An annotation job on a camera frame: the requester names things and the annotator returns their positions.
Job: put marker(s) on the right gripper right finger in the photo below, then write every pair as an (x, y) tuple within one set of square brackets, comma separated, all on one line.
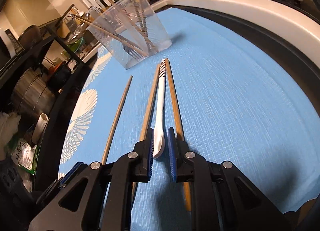
[(222, 197)]

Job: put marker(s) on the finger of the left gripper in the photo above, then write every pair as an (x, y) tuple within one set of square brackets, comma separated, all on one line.
[(75, 170)]

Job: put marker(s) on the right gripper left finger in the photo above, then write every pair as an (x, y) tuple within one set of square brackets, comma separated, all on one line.
[(98, 198)]

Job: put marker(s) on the white plastic spoon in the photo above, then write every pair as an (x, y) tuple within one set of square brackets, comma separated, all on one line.
[(159, 141)]

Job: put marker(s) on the light wooden chopstick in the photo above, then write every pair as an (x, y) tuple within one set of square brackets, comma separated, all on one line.
[(142, 26), (179, 127), (150, 105), (121, 39), (115, 122)]

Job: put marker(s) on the white paper roll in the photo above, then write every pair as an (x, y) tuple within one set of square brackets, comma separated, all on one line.
[(39, 128)]

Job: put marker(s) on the stainless steel stock pot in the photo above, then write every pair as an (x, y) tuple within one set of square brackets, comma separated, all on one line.
[(31, 95)]

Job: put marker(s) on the black pot orange lid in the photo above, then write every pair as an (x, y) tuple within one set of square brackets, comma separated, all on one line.
[(58, 76)]

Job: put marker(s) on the blue patterned table mat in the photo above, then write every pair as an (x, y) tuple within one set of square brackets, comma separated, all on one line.
[(236, 104)]

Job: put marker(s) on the black metal shelf rack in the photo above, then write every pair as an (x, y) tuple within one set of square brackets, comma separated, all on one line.
[(51, 142)]

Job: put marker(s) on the microwave oven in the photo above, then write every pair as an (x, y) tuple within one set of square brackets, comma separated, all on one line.
[(10, 47)]

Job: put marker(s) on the brown bowl on shelf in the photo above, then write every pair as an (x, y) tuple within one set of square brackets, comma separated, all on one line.
[(30, 37)]

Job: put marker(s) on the clear plastic utensil holder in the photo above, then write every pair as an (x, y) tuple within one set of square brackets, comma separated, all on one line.
[(121, 20)]

